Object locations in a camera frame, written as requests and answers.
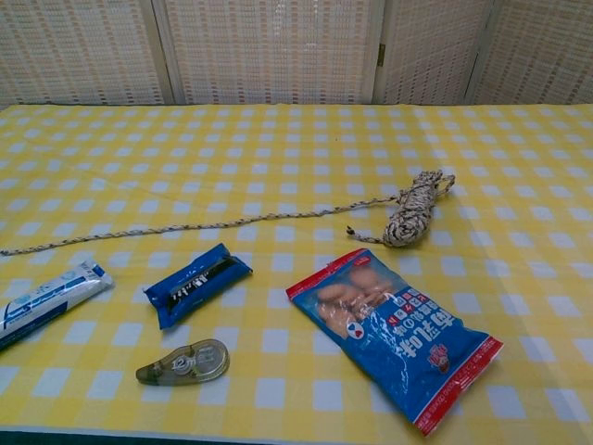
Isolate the blue black snack bar wrapper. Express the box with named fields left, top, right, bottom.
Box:
left=142, top=243, right=254, bottom=331

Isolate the yellow white checked tablecloth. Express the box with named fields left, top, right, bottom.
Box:
left=0, top=102, right=593, bottom=439

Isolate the grey correction tape dispenser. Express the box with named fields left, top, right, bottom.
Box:
left=135, top=338, right=231, bottom=387

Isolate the woven bamboo folding screen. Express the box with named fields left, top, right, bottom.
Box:
left=0, top=0, right=593, bottom=108

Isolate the speckled beige braided rope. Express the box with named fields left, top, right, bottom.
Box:
left=0, top=169, right=456, bottom=258

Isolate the blue red snack bag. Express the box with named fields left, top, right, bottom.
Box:
left=284, top=248, right=505, bottom=438

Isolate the white blue toothpaste tube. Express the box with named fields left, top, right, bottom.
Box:
left=0, top=261, right=115, bottom=352

